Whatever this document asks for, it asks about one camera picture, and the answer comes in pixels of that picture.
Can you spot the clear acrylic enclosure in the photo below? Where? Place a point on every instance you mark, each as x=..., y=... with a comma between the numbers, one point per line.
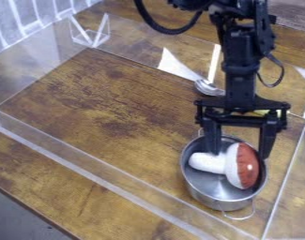
x=95, y=121

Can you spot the red and white toy mushroom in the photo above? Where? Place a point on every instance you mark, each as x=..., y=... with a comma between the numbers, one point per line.
x=237, y=163

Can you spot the silver metal pot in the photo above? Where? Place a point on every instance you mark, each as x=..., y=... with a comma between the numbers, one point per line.
x=212, y=189

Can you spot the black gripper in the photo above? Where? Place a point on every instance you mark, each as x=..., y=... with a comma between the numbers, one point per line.
x=257, y=113

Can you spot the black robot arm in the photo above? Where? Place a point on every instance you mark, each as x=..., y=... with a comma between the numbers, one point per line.
x=246, y=39

